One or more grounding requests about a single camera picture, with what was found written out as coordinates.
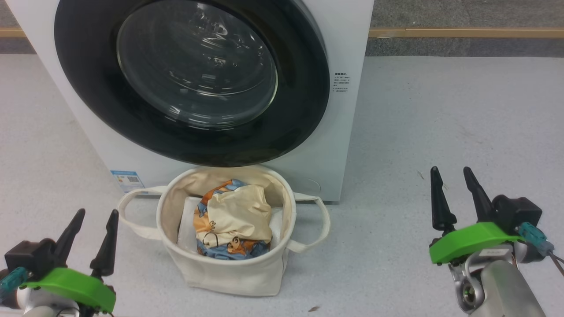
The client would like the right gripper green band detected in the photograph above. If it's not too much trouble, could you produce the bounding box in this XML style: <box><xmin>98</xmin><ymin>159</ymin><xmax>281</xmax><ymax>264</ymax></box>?
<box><xmin>429</xmin><ymin>166</ymin><xmax>523</xmax><ymax>314</ymax></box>

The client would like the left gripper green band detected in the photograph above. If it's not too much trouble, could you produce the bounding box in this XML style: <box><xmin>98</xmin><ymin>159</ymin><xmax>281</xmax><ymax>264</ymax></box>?
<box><xmin>20</xmin><ymin>208</ymin><xmax>119</xmax><ymax>317</ymax></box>

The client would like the blue garment with orange print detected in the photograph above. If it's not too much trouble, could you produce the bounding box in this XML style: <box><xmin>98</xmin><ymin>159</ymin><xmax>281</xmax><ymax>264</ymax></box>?
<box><xmin>193</xmin><ymin>178</ymin><xmax>270</xmax><ymax>260</ymax></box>

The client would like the round black glass machine door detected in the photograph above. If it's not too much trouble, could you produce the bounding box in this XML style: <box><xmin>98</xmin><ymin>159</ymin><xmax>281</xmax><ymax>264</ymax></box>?
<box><xmin>54</xmin><ymin>0</ymin><xmax>331</xmax><ymax>168</ymax></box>

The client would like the cream beige garment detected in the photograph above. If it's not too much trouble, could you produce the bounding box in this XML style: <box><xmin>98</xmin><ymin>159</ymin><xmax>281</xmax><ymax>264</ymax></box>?
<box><xmin>205</xmin><ymin>184</ymin><xmax>273</xmax><ymax>245</ymax></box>

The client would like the white front-load washing machine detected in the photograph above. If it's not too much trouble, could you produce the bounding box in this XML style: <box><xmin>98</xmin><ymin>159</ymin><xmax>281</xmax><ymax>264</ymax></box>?
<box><xmin>4</xmin><ymin>0</ymin><xmax>375</xmax><ymax>203</ymax></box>

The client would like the cream canvas laundry basket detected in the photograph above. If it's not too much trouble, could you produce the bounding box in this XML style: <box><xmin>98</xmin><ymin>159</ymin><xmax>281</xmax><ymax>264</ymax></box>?
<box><xmin>117</xmin><ymin>165</ymin><xmax>331</xmax><ymax>297</ymax></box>

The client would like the blue energy label sticker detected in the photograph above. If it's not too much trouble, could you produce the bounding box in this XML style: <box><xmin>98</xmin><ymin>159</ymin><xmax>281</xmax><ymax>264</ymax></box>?
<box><xmin>110</xmin><ymin>170</ymin><xmax>146</xmax><ymax>193</ymax></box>

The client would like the white folded cloth liner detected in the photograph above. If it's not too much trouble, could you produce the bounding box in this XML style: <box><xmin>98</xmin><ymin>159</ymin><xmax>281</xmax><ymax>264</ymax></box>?
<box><xmin>177</xmin><ymin>196</ymin><xmax>282</xmax><ymax>254</ymax></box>

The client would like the clear sticker with black text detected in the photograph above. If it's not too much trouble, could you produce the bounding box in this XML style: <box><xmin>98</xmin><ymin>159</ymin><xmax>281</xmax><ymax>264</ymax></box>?
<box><xmin>333</xmin><ymin>72</ymin><xmax>352</xmax><ymax>94</ymax></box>

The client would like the right camera cable teal plug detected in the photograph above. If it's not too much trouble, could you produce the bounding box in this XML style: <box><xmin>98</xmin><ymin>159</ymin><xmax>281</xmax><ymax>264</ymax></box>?
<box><xmin>518</xmin><ymin>222</ymin><xmax>564</xmax><ymax>278</ymax></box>

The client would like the camera cable teal plug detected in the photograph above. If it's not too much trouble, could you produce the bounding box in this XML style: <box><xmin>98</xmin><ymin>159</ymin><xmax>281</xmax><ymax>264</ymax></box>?
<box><xmin>0</xmin><ymin>266</ymin><xmax>31</xmax><ymax>296</ymax></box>
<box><xmin>518</xmin><ymin>222</ymin><xmax>564</xmax><ymax>278</ymax></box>

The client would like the left camera cable teal plug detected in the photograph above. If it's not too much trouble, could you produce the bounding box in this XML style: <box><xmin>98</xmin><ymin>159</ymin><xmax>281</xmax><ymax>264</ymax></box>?
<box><xmin>0</xmin><ymin>266</ymin><xmax>31</xmax><ymax>296</ymax></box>

